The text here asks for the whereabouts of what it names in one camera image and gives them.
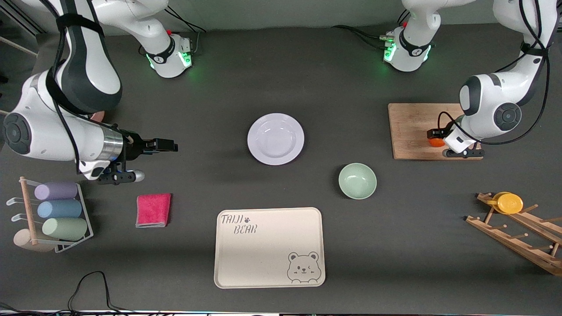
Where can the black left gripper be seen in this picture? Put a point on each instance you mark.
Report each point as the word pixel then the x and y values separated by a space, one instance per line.
pixel 436 133

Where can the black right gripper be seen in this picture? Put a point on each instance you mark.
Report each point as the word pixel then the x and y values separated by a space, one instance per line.
pixel 133 146

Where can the orange mandarin fruit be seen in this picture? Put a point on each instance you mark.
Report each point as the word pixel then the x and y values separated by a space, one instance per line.
pixel 435 142

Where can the white round plate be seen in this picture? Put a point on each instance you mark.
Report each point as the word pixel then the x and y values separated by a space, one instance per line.
pixel 275 139

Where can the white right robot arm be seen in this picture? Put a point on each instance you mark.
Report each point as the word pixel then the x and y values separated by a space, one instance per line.
pixel 66 109

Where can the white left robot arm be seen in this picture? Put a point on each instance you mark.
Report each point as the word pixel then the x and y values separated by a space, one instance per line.
pixel 496 105

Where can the wooden cutting board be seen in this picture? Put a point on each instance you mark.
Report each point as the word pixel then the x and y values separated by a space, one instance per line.
pixel 412 131

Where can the pink folded cloth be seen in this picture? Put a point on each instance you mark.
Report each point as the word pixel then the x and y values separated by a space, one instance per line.
pixel 153 210

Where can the pink bowl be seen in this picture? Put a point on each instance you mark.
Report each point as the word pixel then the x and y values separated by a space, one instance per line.
pixel 99 116

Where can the light green bowl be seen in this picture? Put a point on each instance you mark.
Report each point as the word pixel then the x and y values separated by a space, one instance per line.
pixel 357 181

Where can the yellow cup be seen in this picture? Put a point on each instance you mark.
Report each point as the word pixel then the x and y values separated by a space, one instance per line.
pixel 509 203

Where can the purple cup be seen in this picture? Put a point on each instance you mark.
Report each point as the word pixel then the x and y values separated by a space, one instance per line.
pixel 56 191

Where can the blue cup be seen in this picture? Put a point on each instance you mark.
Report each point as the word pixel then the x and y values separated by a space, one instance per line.
pixel 59 209

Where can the green cup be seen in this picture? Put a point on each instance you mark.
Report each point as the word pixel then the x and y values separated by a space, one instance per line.
pixel 65 228

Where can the wooden peg dish rack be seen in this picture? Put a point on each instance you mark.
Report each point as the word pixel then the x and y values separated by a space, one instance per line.
pixel 518 239

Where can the beige bear print tray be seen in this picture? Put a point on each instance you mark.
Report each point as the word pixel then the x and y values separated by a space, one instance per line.
pixel 263 250

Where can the beige cup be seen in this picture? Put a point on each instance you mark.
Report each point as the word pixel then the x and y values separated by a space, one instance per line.
pixel 21 239

